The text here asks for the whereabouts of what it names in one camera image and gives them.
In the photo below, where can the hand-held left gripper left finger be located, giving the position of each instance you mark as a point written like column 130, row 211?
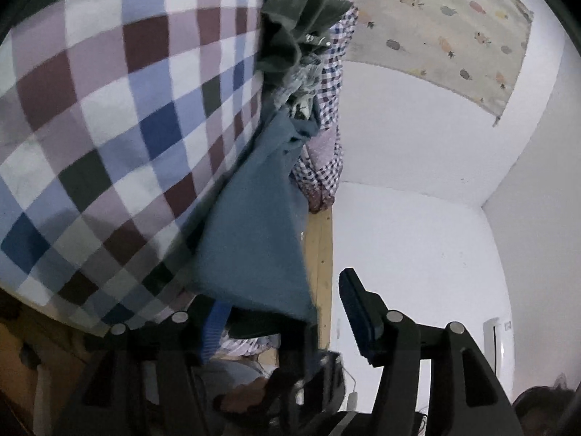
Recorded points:
column 213, row 331

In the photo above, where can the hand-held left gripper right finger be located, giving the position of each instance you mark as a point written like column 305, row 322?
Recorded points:
column 358, row 313

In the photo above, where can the teal sweatshirt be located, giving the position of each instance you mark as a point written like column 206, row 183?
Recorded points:
column 254, row 236

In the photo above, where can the light blue denim pants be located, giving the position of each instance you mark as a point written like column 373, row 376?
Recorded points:
column 302, row 81

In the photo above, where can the person's right hand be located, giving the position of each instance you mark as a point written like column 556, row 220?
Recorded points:
column 245, row 395

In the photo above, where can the person's head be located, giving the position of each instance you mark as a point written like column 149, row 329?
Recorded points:
column 540, row 411

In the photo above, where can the checked bed sheet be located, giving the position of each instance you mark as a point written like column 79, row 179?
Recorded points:
column 113, row 122

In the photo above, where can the checked patchwork quilt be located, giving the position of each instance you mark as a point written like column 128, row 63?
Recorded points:
column 336, row 54

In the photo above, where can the dark green t-shirt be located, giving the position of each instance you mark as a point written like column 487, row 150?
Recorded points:
column 295, row 13

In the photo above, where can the white wall unit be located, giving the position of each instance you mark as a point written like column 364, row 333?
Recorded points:
column 497, row 340

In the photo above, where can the pineapple print wall mat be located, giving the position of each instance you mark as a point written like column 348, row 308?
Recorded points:
column 431, row 32

